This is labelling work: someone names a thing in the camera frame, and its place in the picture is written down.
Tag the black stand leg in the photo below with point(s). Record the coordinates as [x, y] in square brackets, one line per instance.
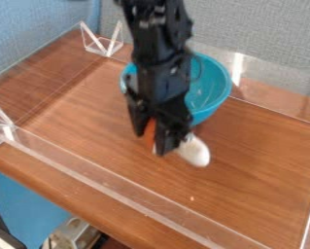
[1, 231]

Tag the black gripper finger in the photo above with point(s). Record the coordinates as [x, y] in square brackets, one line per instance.
[171, 131]

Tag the clear acrylic corner bracket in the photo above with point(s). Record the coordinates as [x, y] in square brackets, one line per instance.
[99, 44]

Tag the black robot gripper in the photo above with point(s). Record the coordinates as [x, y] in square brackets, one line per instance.
[160, 28]

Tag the white power strip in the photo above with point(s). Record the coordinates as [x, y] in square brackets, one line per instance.
[73, 234]

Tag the blue plastic bowl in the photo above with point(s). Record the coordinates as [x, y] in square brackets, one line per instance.
[187, 84]

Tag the brown and white toy mushroom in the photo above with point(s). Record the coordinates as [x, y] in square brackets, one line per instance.
[191, 150]

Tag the clear acrylic barrier wall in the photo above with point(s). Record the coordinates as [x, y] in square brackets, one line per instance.
[77, 155]

